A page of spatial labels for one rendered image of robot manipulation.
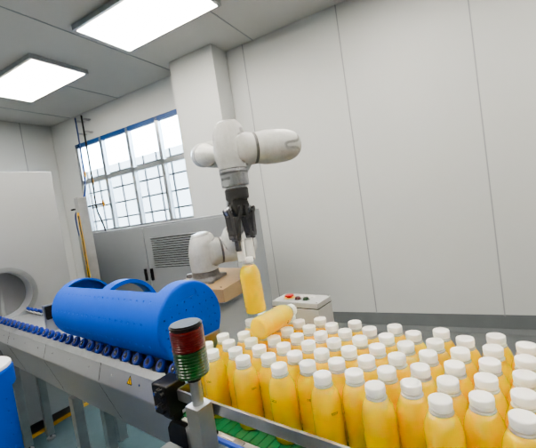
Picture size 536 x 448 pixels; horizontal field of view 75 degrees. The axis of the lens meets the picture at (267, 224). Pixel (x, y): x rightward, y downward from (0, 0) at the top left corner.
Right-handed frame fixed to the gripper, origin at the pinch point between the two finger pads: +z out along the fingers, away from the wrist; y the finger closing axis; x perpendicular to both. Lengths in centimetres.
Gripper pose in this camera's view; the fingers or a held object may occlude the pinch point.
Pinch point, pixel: (245, 250)
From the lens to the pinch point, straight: 112.0
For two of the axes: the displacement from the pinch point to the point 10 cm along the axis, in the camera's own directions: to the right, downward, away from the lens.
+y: -6.0, 1.3, -7.9
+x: 7.8, -0.9, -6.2
